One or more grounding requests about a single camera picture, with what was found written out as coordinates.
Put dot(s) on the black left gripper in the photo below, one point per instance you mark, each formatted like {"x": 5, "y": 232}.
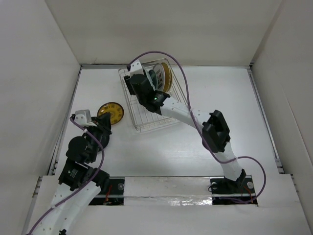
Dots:
{"x": 103, "y": 123}

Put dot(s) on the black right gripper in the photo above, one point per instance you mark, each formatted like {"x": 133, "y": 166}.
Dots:
{"x": 130, "y": 90}

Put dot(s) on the yellow brown patterned plate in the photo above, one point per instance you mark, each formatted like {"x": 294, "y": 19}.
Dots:
{"x": 115, "y": 109}

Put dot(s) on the white plate red characters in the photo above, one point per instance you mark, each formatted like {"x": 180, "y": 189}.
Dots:
{"x": 160, "y": 76}

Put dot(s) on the yellow woven pattern plate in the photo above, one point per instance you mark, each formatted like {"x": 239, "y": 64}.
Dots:
{"x": 168, "y": 77}

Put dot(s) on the light green rectangular dish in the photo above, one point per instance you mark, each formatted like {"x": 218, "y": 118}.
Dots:
{"x": 149, "y": 78}

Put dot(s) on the blue floral round plate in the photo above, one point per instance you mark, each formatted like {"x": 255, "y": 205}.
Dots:
{"x": 153, "y": 76}

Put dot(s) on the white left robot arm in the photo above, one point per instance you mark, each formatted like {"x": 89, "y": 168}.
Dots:
{"x": 78, "y": 182}

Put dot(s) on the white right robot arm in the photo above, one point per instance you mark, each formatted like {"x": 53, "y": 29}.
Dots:
{"x": 212, "y": 126}

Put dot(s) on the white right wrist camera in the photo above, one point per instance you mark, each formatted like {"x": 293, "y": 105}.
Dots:
{"x": 135, "y": 68}

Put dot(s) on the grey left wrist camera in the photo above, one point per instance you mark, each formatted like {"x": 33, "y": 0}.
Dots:
{"x": 81, "y": 117}

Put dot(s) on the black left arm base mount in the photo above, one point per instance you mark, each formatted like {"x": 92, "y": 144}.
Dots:
{"x": 113, "y": 196}

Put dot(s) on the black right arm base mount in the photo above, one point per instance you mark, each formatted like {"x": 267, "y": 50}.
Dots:
{"x": 225, "y": 193}

